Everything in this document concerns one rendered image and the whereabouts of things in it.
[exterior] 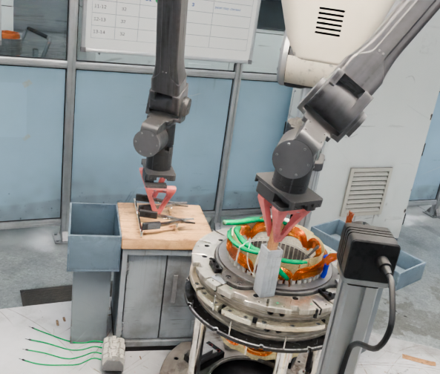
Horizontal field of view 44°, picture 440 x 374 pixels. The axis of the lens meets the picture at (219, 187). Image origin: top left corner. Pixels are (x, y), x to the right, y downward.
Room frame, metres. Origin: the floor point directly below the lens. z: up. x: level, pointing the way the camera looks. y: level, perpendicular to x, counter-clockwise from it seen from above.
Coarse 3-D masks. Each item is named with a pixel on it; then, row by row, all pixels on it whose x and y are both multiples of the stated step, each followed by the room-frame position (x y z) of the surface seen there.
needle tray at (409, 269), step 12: (312, 228) 1.22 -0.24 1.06; (324, 228) 1.25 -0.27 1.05; (336, 228) 1.29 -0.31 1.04; (324, 240) 1.19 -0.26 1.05; (336, 240) 1.16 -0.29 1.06; (396, 264) 1.16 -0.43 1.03; (408, 264) 1.14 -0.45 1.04; (420, 264) 1.10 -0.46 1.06; (396, 276) 1.04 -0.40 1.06; (408, 276) 1.07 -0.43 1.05; (420, 276) 1.11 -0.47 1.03; (396, 288) 1.04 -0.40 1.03; (372, 312) 1.14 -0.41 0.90; (372, 324) 1.16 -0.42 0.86
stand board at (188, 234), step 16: (128, 208) 1.17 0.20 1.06; (176, 208) 1.21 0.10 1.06; (192, 208) 1.22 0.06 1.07; (128, 224) 1.08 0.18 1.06; (192, 224) 1.13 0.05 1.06; (128, 240) 1.02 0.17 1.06; (144, 240) 1.02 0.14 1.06; (160, 240) 1.03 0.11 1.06; (176, 240) 1.04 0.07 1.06; (192, 240) 1.05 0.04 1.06
